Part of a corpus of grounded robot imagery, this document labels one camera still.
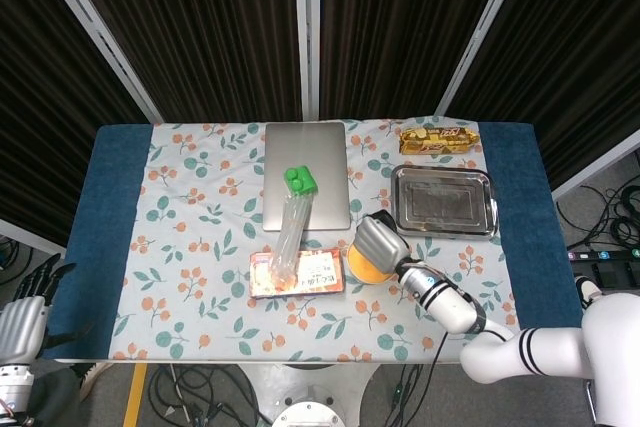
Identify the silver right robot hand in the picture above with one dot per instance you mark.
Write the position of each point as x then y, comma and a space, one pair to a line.
382, 247

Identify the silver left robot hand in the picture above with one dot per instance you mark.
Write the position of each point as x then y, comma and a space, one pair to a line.
20, 324

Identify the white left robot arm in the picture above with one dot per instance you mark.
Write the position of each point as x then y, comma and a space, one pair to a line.
12, 382

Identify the floral print tablecloth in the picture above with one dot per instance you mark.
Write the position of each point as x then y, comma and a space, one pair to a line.
200, 297

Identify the grey closed laptop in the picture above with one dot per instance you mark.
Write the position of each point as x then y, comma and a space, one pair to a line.
320, 162

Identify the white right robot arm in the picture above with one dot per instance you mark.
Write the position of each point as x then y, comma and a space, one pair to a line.
450, 302

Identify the beige bowl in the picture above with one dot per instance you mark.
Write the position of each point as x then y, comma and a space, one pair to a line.
372, 282

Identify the stainless steel tray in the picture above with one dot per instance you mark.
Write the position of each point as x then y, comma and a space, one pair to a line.
460, 187

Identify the green toy building block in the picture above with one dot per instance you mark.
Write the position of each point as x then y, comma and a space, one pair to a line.
301, 180

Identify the gold snack package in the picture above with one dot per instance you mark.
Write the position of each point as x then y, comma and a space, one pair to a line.
440, 141

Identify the orange and blue cookie box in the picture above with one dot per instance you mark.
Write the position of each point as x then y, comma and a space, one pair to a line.
320, 281

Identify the black power strip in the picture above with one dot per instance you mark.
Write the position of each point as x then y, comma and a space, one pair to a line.
605, 255

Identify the clear plastic tube bag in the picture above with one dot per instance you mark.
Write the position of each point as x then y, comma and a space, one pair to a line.
290, 242

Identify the blue felt table cover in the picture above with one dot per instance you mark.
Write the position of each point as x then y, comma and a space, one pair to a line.
100, 247

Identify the white partition post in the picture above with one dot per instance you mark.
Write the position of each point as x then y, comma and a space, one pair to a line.
480, 32
100, 37
306, 32

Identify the dark ribbed partition panel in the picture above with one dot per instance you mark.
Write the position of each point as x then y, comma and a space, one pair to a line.
210, 32
40, 97
575, 57
400, 32

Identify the white and black sneaker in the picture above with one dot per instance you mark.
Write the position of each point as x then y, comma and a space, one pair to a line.
95, 377
586, 291

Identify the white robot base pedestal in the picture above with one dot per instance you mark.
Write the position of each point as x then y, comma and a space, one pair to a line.
310, 382

